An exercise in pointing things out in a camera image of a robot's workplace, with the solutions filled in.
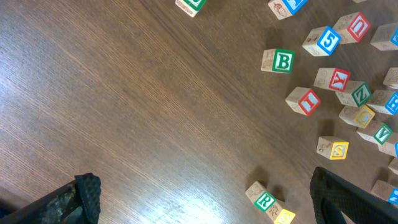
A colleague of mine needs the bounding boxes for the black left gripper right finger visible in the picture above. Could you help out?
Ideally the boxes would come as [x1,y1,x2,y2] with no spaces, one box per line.
[310,167,397,224]

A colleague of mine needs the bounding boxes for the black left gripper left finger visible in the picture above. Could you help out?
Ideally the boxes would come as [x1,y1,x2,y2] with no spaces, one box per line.
[1,173,101,224]

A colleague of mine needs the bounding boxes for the yellow S block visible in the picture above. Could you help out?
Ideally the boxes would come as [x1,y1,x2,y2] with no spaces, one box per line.
[266,200,296,224]
[317,136,349,160]

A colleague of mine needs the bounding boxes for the green R block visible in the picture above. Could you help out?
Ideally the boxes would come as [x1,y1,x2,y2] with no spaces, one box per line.
[245,181,276,213]

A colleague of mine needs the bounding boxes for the blue T block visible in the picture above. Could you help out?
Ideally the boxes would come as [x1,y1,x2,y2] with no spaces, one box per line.
[371,180,397,206]

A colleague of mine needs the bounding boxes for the green V block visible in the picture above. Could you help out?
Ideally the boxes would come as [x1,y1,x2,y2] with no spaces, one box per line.
[356,121,393,145]

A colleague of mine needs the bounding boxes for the yellow block centre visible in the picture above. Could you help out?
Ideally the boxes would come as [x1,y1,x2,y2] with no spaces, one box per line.
[339,105,375,128]

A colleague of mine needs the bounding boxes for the red I block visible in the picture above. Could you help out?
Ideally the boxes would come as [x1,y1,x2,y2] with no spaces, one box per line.
[285,86,321,116]

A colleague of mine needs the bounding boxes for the green Z block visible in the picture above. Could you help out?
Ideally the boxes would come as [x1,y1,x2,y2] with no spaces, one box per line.
[335,81,372,108]

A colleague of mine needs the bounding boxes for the blue H block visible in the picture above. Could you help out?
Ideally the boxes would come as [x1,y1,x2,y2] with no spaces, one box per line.
[366,90,397,116]

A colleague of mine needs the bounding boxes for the red Y block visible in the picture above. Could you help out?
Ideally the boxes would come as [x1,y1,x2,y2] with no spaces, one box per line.
[313,68,351,92]

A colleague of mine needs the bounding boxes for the green B block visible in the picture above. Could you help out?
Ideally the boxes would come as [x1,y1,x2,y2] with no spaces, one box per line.
[261,49,295,73]

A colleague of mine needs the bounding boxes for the blue 5 block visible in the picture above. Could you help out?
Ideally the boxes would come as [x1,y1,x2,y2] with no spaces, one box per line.
[302,26,342,57]

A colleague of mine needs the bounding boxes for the blue D block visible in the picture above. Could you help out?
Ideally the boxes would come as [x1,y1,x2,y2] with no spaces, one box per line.
[371,22,397,51]

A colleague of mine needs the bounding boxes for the red U block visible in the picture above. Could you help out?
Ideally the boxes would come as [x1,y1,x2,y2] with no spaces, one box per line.
[333,12,371,44]

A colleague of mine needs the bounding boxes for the blue L block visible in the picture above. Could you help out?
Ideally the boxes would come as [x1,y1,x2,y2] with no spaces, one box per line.
[268,0,308,20]

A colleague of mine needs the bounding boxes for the green J block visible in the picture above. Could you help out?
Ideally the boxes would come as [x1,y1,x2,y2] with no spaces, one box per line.
[175,0,206,17]

